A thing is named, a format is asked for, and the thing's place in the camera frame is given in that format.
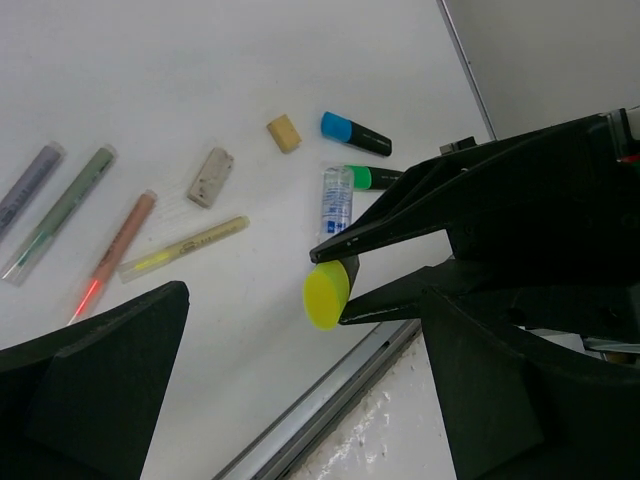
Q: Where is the green cap black highlighter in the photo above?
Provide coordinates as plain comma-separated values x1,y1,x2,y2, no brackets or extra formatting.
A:
347,165,403,191

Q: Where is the yellow cap black highlighter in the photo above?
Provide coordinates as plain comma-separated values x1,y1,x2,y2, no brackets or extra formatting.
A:
303,256,360,331

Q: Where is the blue cap black highlighter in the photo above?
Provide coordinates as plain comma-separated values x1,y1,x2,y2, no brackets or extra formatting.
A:
321,111,392,157

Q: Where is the green-grey slim highlighter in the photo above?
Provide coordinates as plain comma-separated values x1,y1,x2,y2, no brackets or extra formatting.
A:
1,145,117,286

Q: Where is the tan eraser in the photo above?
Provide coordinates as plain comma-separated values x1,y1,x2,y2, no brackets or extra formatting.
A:
266,114,302,154

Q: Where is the purple-grey slim highlighter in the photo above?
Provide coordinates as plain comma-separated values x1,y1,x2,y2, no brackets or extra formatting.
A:
1,142,65,238

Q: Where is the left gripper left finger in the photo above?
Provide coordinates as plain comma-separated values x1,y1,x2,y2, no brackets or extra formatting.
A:
1,281,190,479

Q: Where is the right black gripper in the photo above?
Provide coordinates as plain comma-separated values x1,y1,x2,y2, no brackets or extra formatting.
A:
444,112,639,351

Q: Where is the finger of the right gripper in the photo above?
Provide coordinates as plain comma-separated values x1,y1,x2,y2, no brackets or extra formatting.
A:
309,149,480,263
339,264,455,325

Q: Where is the grey-white eraser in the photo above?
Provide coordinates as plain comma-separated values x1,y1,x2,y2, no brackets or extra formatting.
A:
187,147,234,208

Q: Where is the yellow slim highlighter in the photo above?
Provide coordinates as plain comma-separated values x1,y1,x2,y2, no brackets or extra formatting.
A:
117,215,250,283

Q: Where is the pink-orange slim highlighter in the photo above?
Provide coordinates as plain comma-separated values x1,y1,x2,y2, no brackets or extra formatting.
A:
68,190,157,325

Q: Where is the clear glue bottle blue cap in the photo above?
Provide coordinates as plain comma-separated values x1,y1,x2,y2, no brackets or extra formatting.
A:
319,166,354,241

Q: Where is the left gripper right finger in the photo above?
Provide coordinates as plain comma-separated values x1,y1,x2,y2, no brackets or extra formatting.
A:
420,289,639,479

